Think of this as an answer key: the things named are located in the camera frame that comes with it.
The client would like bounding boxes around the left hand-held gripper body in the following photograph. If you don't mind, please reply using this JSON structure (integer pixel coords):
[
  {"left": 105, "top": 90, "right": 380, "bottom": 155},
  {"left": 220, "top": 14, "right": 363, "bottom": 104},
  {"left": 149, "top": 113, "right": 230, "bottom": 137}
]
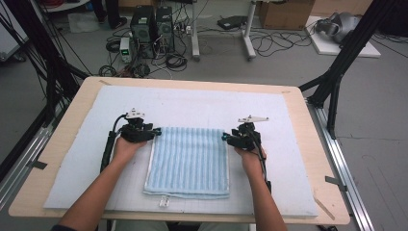
[{"left": 118, "top": 108, "right": 156, "bottom": 143}]

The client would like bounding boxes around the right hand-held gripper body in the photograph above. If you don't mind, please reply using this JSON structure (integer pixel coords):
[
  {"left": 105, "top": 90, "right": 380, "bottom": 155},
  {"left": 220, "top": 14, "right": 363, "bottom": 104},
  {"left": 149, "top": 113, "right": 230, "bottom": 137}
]
[{"left": 230, "top": 115, "right": 269, "bottom": 152}]

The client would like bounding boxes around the blue striped towel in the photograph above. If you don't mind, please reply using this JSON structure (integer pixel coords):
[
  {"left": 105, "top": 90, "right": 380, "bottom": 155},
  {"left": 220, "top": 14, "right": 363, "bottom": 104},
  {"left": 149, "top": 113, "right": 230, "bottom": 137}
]
[{"left": 142, "top": 126, "right": 231, "bottom": 208}]

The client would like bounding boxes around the person's left hand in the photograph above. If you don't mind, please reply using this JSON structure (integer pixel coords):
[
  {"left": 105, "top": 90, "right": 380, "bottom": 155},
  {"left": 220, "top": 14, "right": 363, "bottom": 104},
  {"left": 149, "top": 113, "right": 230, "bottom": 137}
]
[{"left": 111, "top": 136, "right": 148, "bottom": 167}]

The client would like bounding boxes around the person's right hand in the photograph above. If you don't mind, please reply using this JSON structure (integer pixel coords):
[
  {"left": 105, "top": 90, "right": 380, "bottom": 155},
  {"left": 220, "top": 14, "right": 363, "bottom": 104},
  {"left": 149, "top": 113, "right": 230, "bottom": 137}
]
[{"left": 234, "top": 145, "right": 268, "bottom": 181}]

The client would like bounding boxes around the white grid mat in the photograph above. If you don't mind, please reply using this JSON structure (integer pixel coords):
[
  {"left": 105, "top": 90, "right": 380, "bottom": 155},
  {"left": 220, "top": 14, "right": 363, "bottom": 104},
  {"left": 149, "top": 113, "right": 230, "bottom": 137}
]
[{"left": 42, "top": 85, "right": 320, "bottom": 218}]

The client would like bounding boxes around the wooden table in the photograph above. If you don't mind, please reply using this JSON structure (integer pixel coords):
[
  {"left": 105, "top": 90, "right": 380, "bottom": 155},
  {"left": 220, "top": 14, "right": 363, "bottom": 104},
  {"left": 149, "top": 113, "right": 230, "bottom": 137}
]
[{"left": 8, "top": 76, "right": 351, "bottom": 225}]

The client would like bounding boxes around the small white power supply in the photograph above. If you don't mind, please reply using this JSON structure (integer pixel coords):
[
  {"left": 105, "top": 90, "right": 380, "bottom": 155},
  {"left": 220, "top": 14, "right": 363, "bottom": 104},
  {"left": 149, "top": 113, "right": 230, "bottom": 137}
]
[{"left": 118, "top": 37, "right": 133, "bottom": 64}]

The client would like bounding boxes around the white stand leg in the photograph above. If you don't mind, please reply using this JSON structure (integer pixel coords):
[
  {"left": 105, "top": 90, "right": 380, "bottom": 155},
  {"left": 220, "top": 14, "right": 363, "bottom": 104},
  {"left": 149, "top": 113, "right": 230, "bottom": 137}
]
[
  {"left": 191, "top": 0, "right": 201, "bottom": 62},
  {"left": 242, "top": 0, "right": 258, "bottom": 62}
]

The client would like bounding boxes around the black tape strip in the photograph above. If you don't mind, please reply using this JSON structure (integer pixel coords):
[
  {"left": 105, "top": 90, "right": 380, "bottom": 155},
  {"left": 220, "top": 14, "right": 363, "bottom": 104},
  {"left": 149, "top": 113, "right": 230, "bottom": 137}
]
[
  {"left": 324, "top": 175, "right": 348, "bottom": 193},
  {"left": 27, "top": 159, "right": 48, "bottom": 170}
]

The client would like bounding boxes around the black computer tower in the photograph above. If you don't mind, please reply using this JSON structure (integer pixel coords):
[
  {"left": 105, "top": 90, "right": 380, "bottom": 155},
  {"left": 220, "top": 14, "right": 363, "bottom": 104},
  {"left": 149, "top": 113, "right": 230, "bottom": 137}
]
[
  {"left": 155, "top": 5, "right": 176, "bottom": 54},
  {"left": 129, "top": 5, "right": 158, "bottom": 60}
]

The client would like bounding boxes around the thin wooden stick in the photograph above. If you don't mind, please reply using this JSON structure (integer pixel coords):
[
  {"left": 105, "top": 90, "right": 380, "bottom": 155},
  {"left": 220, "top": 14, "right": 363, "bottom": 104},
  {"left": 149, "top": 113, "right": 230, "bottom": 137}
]
[{"left": 312, "top": 195, "right": 336, "bottom": 221}]

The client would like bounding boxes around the flat black device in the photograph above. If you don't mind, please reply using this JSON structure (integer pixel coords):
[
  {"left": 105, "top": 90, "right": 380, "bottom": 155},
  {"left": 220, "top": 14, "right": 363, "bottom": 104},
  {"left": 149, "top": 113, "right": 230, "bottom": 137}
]
[{"left": 217, "top": 14, "right": 249, "bottom": 31}]

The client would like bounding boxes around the white floor board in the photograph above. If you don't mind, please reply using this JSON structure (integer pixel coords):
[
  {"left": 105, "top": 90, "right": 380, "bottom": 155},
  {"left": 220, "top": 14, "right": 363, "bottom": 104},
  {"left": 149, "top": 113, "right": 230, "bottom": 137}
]
[{"left": 304, "top": 15, "right": 383, "bottom": 59}]

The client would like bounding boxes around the clear plastic bag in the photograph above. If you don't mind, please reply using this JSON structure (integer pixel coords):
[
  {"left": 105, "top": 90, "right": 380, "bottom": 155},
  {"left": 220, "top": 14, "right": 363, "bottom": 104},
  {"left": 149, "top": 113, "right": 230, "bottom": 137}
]
[{"left": 66, "top": 13, "right": 101, "bottom": 34}]

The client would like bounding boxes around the brown cardboard box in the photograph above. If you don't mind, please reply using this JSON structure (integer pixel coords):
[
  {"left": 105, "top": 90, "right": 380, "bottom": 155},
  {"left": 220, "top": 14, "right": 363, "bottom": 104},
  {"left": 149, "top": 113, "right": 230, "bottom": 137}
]
[{"left": 258, "top": 0, "right": 317, "bottom": 32}]

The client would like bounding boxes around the grey headset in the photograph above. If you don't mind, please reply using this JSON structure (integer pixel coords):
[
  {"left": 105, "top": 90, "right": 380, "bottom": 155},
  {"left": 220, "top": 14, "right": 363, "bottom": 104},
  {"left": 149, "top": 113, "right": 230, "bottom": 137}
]
[{"left": 314, "top": 12, "right": 362, "bottom": 44}]

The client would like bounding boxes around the white cabinet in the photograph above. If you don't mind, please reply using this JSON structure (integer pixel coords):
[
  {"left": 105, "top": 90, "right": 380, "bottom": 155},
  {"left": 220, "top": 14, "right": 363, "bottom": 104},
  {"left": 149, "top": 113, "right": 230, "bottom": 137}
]
[{"left": 0, "top": 6, "right": 30, "bottom": 62}]

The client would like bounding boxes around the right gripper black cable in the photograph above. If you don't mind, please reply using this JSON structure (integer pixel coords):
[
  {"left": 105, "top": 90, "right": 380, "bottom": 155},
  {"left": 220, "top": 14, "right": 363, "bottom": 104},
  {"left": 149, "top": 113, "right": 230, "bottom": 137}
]
[{"left": 249, "top": 128, "right": 273, "bottom": 193}]

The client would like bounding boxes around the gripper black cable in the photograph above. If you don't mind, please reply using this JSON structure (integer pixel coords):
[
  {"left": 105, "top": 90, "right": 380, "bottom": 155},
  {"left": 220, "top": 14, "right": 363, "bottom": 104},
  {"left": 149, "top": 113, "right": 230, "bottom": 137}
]
[
  {"left": 99, "top": 114, "right": 129, "bottom": 174},
  {"left": 249, "top": 128, "right": 273, "bottom": 193}
]

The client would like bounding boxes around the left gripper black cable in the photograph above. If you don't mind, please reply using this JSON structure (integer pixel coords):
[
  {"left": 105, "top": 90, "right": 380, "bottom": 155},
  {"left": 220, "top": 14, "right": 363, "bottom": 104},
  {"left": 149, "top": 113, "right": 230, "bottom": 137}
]
[{"left": 99, "top": 114, "right": 129, "bottom": 174}]

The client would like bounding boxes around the coiled black cable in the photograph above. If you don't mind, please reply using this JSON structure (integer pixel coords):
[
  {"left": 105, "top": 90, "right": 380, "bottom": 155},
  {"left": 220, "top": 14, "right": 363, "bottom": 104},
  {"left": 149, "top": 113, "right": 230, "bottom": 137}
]
[{"left": 165, "top": 52, "right": 189, "bottom": 72}]

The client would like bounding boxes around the aluminium rail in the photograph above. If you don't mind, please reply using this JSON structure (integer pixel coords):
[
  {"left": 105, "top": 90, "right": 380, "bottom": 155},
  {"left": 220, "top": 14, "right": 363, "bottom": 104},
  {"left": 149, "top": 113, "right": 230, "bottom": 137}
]
[
  {"left": 0, "top": 105, "right": 65, "bottom": 211},
  {"left": 306, "top": 99, "right": 376, "bottom": 231}
]

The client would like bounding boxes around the tangle of black floor cables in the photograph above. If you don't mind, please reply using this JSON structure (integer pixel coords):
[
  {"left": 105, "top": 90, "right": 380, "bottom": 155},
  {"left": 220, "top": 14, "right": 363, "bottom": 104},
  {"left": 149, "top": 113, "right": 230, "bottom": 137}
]
[{"left": 249, "top": 27, "right": 317, "bottom": 58}]

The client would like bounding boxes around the black metal frame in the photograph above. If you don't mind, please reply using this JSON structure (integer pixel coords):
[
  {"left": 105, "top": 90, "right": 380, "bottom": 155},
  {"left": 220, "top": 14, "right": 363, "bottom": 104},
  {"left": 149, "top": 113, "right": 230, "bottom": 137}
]
[
  {"left": 0, "top": 0, "right": 90, "bottom": 126},
  {"left": 297, "top": 0, "right": 408, "bottom": 141}
]

